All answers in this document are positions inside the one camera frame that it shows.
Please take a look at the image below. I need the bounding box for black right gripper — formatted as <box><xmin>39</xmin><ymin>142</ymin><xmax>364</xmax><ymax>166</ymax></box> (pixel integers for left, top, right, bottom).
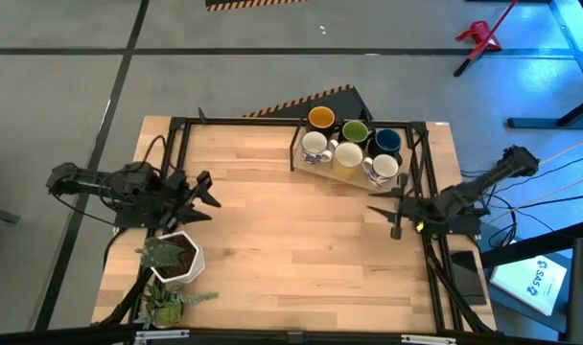
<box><xmin>366</xmin><ymin>172</ymin><xmax>425</xmax><ymax>241</ymax></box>

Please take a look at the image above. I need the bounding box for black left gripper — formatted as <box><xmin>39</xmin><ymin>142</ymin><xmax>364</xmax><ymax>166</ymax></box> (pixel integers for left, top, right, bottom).
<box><xmin>158</xmin><ymin>168</ymin><xmax>222</xmax><ymax>229</ymax></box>

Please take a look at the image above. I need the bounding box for white mug blue pattern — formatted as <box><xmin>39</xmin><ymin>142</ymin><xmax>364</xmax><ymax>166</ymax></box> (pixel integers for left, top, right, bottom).
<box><xmin>300</xmin><ymin>130</ymin><xmax>334</xmax><ymax>166</ymax></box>
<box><xmin>361</xmin><ymin>152</ymin><xmax>401</xmax><ymax>187</ymax></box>

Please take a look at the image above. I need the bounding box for yellow mug white interior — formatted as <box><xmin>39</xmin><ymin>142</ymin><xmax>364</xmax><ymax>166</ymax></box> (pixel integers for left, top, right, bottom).
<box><xmin>329</xmin><ymin>139</ymin><xmax>365</xmax><ymax>181</ymax></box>

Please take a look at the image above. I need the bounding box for dark mug blue interior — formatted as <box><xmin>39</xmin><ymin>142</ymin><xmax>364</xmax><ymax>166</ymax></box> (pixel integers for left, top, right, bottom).
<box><xmin>367</xmin><ymin>127</ymin><xmax>405</xmax><ymax>162</ymax></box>

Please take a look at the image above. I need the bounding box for black mug green interior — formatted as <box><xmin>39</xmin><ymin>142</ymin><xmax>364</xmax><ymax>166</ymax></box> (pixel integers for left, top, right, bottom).
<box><xmin>339</xmin><ymin>119</ymin><xmax>375</xmax><ymax>148</ymax></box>

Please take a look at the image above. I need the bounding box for black mug yellow interior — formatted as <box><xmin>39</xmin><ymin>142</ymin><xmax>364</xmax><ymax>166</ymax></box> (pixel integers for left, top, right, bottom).
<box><xmin>305</xmin><ymin>105</ymin><xmax>338</xmax><ymax>135</ymax></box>

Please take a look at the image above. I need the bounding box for white hexagonal planter pot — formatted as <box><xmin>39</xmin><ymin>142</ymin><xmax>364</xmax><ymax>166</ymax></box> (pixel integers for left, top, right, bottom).
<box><xmin>150</xmin><ymin>230</ymin><xmax>207</xmax><ymax>285</ymax></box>

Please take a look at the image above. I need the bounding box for green spiky succulent plant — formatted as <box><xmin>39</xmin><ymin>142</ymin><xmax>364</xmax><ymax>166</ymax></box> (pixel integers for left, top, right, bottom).
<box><xmin>134</xmin><ymin>237</ymin><xmax>188</xmax><ymax>270</ymax></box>

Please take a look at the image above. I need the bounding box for small green succulent plant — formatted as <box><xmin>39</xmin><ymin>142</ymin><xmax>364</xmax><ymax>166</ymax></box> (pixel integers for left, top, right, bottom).
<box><xmin>134</xmin><ymin>282</ymin><xmax>221</xmax><ymax>330</ymax></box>

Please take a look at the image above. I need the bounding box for black flat phone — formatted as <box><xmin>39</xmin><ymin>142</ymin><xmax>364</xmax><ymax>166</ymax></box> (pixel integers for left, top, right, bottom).
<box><xmin>449</xmin><ymin>249</ymin><xmax>488</xmax><ymax>307</ymax></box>

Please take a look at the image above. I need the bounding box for black ramp hazard striped edge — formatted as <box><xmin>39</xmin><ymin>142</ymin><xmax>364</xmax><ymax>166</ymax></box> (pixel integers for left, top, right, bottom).
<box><xmin>243</xmin><ymin>84</ymin><xmax>375</xmax><ymax>124</ymax></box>

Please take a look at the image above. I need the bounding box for small green plant pot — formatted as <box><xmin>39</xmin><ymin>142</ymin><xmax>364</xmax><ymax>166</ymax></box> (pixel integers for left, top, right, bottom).
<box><xmin>153</xmin><ymin>304</ymin><xmax>184</xmax><ymax>329</ymax></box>

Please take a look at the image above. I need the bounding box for black foreground bar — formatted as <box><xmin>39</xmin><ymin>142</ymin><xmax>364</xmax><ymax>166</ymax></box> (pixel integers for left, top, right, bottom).
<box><xmin>0</xmin><ymin>323</ymin><xmax>583</xmax><ymax>345</ymax></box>

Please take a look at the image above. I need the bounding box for black slanted beam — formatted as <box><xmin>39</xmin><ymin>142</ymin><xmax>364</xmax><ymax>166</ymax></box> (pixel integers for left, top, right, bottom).
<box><xmin>479</xmin><ymin>218</ymin><xmax>583</xmax><ymax>270</ymax></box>

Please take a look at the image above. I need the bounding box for white box blue logo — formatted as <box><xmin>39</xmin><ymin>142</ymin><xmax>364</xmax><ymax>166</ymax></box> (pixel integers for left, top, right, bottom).
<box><xmin>489</xmin><ymin>254</ymin><xmax>569</xmax><ymax>317</ymax></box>

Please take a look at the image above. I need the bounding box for black desk leg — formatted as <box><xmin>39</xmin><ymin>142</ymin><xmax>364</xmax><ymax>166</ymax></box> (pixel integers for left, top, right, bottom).
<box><xmin>506</xmin><ymin>93</ymin><xmax>583</xmax><ymax>130</ymax></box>

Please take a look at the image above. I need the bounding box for red floor stand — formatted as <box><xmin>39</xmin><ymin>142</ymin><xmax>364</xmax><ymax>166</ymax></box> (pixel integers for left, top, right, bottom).
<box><xmin>453</xmin><ymin>0</ymin><xmax>520</xmax><ymax>79</ymax></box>

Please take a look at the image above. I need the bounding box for black mat hazard striped edge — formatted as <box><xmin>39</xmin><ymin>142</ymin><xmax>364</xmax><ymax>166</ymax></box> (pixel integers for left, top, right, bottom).
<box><xmin>204</xmin><ymin>0</ymin><xmax>312</xmax><ymax>12</ymax></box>

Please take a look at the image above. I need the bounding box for wooden mug rack black frame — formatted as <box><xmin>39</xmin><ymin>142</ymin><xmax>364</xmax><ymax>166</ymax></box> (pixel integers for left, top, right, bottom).
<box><xmin>289</xmin><ymin>122</ymin><xmax>416</xmax><ymax>194</ymax></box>

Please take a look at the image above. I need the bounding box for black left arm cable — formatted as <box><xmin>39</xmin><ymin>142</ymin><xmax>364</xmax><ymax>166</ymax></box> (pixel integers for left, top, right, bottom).
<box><xmin>144</xmin><ymin>134</ymin><xmax>169</xmax><ymax>168</ymax></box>

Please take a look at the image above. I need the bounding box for black metal table frame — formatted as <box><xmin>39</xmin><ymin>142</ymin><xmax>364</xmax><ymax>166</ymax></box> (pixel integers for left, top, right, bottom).
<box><xmin>128</xmin><ymin>108</ymin><xmax>495</xmax><ymax>334</ymax></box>

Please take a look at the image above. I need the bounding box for silver metal bracket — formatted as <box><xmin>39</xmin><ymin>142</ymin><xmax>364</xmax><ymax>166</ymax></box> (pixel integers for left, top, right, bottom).
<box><xmin>133</xmin><ymin>328</ymin><xmax>191</xmax><ymax>344</ymax></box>
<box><xmin>400</xmin><ymin>333</ymin><xmax>458</xmax><ymax>345</ymax></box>

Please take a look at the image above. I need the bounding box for tan floor cable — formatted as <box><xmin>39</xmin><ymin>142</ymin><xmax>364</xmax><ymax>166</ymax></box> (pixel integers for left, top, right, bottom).
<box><xmin>482</xmin><ymin>172</ymin><xmax>583</xmax><ymax>226</ymax></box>

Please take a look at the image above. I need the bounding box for black floor cable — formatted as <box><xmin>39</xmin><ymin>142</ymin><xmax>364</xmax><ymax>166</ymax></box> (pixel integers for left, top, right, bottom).
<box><xmin>458</xmin><ymin>151</ymin><xmax>583</xmax><ymax>196</ymax></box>
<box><xmin>482</xmin><ymin>193</ymin><xmax>583</xmax><ymax>250</ymax></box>

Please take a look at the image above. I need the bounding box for yellow floor cable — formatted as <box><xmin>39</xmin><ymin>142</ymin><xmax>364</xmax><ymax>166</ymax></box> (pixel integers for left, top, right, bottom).
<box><xmin>538</xmin><ymin>135</ymin><xmax>583</xmax><ymax>167</ymax></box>

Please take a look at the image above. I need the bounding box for blue lit metal frame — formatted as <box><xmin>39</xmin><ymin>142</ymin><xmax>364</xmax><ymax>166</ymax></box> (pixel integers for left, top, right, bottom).
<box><xmin>548</xmin><ymin>0</ymin><xmax>583</xmax><ymax>95</ymax></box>

